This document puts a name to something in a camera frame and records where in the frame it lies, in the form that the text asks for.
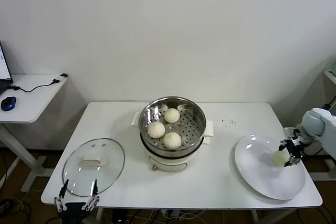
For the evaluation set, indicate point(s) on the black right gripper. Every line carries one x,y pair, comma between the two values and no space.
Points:
294,146

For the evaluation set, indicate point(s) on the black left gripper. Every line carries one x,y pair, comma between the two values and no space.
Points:
72,211

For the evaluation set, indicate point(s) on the white steamed baozi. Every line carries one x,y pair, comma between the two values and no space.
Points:
172,140
172,115
279,158
156,130

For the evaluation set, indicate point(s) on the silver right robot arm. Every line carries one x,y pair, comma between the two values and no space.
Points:
315,121

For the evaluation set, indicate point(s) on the stainless steel steamer basket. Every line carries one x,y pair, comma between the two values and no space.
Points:
191,132

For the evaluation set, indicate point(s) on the white table leg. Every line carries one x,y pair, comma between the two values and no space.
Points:
99,216
255,217

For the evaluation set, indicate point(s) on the white round plate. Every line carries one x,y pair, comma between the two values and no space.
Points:
252,161

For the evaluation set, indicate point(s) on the black box on floor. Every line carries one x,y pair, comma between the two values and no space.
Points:
119,215

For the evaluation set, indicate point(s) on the cream electric cooker base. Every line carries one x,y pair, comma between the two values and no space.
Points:
168,162

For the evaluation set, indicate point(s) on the white power strip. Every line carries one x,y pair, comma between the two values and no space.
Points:
172,213

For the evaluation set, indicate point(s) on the white side desk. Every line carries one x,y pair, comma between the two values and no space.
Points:
31,103

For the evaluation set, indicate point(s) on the blue computer mouse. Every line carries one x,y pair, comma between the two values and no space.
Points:
8,103

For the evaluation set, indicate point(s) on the computer monitor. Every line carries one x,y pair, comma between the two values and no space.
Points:
4,66

